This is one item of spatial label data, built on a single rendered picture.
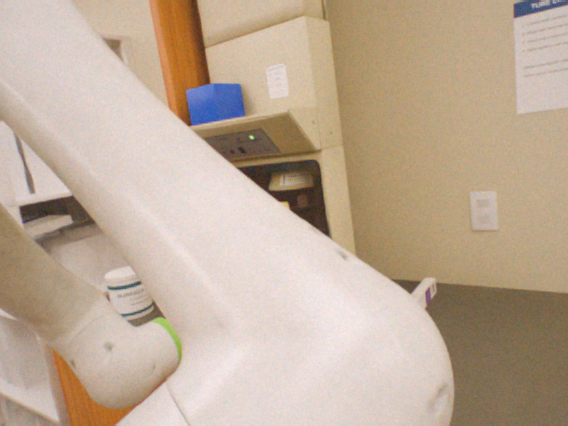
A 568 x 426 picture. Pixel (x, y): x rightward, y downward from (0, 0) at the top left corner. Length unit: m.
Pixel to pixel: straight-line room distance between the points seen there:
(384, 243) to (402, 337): 1.29
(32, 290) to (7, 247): 0.08
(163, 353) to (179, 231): 0.47
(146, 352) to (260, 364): 0.49
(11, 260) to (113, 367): 0.21
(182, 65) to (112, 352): 0.81
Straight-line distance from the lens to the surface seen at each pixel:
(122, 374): 0.69
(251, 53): 1.16
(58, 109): 0.35
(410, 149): 1.42
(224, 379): 0.22
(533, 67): 1.34
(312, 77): 1.06
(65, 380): 1.77
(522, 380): 0.99
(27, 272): 0.62
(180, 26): 1.30
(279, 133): 1.02
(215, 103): 1.09
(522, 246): 1.40
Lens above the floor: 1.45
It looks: 11 degrees down
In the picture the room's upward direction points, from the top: 8 degrees counter-clockwise
